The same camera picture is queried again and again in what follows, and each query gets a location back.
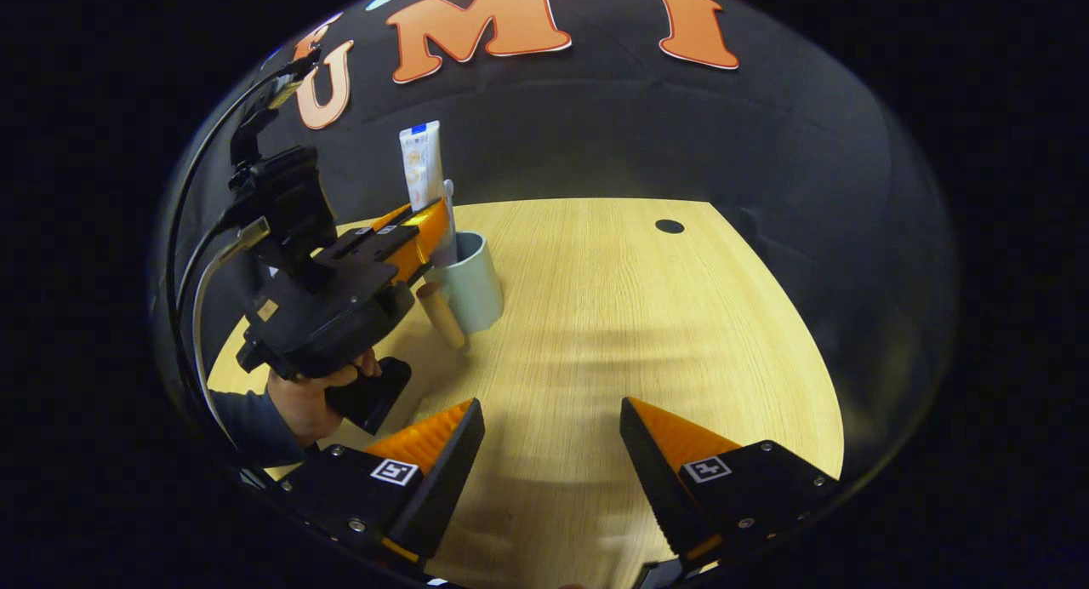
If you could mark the wooden desktop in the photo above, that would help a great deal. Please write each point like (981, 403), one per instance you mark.
(595, 317)

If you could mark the black desk grommet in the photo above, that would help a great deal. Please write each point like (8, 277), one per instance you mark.
(669, 225)

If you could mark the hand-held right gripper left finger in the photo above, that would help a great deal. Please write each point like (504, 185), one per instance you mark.
(442, 478)

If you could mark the white toothbrush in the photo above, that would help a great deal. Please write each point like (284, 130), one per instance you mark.
(448, 199)

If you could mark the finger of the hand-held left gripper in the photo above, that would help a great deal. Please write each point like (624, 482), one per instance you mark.
(387, 219)
(417, 240)

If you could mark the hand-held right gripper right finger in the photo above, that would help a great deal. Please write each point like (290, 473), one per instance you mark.
(659, 478)

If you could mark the white toothpaste tube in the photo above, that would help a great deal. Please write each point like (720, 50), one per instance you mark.
(421, 163)

